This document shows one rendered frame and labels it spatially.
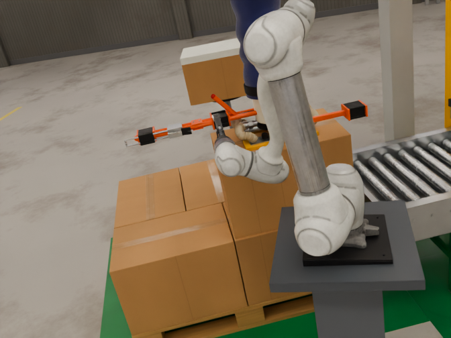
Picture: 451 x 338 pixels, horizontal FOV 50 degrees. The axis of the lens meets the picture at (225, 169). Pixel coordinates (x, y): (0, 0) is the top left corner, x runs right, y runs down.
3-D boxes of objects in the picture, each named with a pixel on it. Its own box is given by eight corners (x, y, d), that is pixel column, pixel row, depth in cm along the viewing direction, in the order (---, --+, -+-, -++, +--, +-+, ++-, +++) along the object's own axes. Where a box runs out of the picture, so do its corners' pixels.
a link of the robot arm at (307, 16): (270, 36, 163) (254, 45, 152) (294, -15, 152) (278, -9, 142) (304, 56, 161) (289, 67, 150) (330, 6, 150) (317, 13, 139)
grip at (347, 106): (360, 110, 211) (359, 99, 209) (368, 116, 204) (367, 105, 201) (341, 115, 211) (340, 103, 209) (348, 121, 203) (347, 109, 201)
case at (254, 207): (330, 175, 269) (323, 107, 252) (357, 210, 233) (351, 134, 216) (224, 200, 267) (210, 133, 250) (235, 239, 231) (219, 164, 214)
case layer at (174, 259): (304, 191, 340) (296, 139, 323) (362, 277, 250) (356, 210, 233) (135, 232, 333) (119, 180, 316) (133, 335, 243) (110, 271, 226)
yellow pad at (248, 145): (313, 128, 231) (311, 118, 229) (319, 135, 222) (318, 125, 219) (243, 144, 229) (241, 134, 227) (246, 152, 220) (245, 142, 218)
